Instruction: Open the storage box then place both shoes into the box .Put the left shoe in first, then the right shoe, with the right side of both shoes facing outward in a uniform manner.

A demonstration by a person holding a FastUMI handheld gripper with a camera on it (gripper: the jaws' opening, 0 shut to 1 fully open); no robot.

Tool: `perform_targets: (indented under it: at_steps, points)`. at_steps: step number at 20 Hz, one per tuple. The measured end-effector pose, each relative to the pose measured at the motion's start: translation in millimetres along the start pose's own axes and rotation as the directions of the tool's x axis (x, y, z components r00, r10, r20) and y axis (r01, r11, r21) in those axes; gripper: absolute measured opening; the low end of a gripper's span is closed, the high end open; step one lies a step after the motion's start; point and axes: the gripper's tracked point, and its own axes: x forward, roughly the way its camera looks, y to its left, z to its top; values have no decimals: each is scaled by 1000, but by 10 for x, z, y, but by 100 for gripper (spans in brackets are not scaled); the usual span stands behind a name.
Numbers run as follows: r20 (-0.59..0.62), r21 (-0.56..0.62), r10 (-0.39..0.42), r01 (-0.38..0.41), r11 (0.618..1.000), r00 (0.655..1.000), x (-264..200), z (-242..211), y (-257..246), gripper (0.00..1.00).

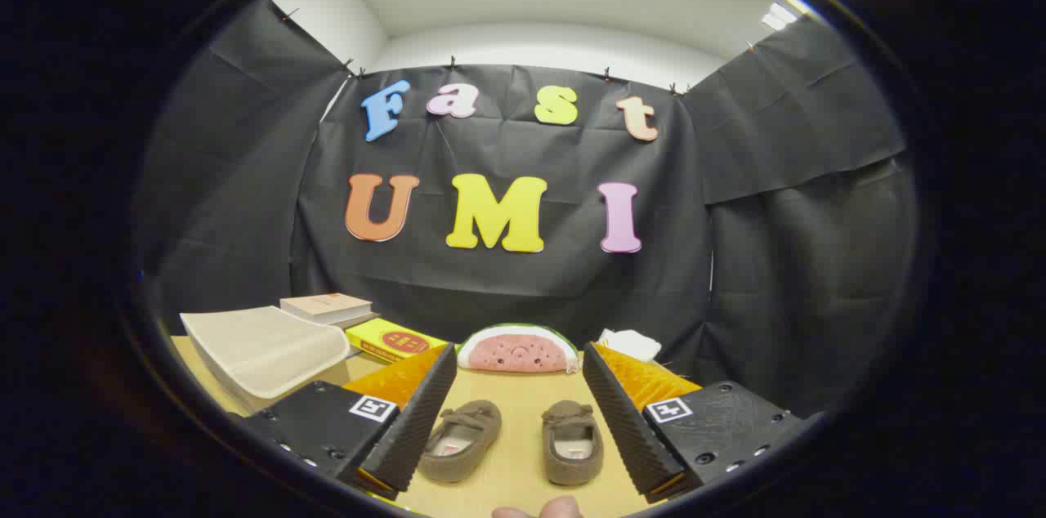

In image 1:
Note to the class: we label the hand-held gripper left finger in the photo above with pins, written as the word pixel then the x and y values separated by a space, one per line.
pixel 413 428

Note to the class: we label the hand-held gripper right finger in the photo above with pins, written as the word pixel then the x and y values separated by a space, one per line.
pixel 625 428

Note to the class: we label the brown fuzzy shoe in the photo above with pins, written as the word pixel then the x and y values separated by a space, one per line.
pixel 572 444
pixel 462 436

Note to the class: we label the cream storage box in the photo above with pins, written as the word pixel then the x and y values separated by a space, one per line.
pixel 265 350

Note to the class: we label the yellow box with red circle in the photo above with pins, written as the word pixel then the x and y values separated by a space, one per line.
pixel 392 340

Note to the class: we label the white plush toy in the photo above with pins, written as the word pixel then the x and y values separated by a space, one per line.
pixel 629 342

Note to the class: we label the grey book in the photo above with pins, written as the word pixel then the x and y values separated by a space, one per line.
pixel 355 319

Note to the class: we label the watermelon slice plush toy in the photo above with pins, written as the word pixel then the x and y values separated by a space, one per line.
pixel 516 350

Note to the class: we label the ceiling light panel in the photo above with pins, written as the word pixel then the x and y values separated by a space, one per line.
pixel 780 15

